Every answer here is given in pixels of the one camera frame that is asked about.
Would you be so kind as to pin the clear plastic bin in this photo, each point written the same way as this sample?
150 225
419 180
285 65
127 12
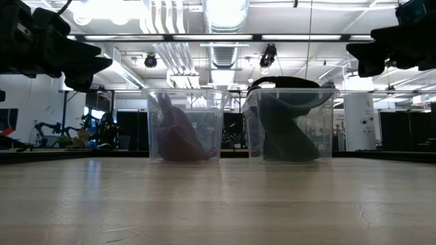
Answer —
187 136
293 136

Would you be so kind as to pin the black background robot arm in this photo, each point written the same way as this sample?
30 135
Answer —
51 131

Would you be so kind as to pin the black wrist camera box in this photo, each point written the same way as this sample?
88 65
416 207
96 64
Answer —
415 12

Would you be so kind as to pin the dark green baseball cap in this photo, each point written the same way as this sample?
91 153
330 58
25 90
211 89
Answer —
286 136

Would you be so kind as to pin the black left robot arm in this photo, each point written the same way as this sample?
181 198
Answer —
2 96

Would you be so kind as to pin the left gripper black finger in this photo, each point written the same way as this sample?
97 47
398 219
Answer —
85 73
64 41

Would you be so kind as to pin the round black ceiling camera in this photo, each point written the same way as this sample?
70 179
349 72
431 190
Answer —
150 61

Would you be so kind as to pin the white round pillar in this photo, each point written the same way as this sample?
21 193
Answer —
359 122

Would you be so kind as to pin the black ceiling spotlight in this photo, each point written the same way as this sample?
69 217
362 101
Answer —
268 56

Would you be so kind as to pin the silver ventilation duct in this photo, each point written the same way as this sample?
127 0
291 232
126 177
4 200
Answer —
225 27

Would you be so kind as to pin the pink red baseball cap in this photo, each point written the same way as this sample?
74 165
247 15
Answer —
180 139

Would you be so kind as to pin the black overhead frame beam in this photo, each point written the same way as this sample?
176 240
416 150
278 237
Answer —
211 37

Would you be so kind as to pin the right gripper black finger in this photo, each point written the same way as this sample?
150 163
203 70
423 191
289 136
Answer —
390 35
368 59

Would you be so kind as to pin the potted green plant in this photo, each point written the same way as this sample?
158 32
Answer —
73 139

